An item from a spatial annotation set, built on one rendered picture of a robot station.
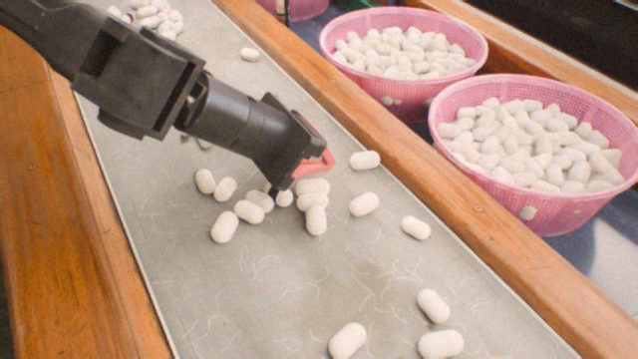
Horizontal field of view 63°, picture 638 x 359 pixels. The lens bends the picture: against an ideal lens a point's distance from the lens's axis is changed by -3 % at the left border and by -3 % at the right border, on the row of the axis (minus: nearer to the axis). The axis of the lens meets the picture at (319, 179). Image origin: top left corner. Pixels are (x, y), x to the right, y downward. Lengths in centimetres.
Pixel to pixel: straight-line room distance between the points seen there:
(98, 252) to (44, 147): 21
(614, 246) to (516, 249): 21
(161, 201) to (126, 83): 21
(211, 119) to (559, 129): 48
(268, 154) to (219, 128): 7
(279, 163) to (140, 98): 16
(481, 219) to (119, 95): 36
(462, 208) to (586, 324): 16
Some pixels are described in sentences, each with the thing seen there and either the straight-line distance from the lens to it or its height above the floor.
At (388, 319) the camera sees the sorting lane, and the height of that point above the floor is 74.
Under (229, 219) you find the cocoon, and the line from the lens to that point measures 55.
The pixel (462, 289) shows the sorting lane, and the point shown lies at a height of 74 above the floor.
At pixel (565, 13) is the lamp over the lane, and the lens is 24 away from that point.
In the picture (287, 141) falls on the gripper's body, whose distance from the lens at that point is 53.
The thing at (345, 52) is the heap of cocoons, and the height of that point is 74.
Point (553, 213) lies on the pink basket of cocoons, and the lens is 65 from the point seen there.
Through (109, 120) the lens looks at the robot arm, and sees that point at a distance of 47.
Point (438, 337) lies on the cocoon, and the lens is 46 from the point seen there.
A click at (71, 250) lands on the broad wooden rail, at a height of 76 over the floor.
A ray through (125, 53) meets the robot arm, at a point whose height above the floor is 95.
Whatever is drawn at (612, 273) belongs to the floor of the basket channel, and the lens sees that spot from 69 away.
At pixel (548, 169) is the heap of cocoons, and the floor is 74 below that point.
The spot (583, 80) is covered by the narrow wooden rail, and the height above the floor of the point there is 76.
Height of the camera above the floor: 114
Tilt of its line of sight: 40 degrees down
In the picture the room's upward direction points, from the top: straight up
